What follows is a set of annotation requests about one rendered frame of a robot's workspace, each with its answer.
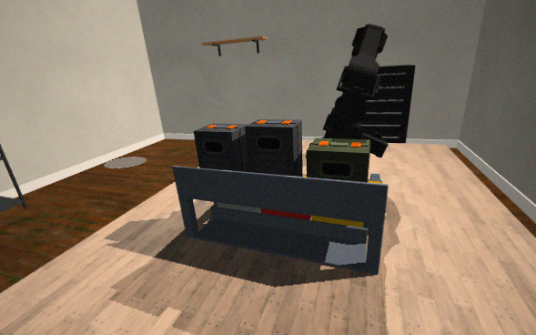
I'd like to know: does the red open bin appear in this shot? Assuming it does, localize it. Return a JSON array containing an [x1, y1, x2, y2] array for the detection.
[[261, 208, 311, 220]]

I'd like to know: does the yellow bin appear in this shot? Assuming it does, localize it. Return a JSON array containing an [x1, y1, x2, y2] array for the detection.
[[312, 216, 364, 228]]

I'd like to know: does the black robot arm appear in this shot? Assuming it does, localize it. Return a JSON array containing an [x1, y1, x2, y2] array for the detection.
[[323, 24, 388, 157]]

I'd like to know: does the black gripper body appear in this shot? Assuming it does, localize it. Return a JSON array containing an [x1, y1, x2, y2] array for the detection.
[[332, 122, 360, 139]]

